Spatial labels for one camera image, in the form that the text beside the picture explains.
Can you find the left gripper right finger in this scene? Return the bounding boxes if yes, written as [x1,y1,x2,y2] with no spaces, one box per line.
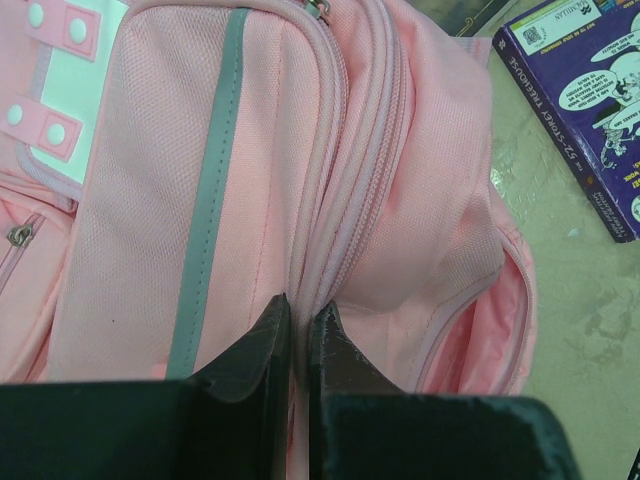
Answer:
[309,303,581,480]

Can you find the purple paperback book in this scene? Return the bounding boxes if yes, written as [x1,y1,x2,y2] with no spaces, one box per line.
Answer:
[493,0,639,243]

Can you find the dark novel Two Cities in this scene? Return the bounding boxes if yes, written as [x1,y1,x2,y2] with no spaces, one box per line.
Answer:
[441,0,517,37]

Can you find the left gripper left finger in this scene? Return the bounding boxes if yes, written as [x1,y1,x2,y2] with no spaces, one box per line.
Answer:
[1,295,290,479]

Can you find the pink student backpack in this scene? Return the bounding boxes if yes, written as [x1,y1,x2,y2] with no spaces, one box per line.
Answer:
[1,1,537,479]

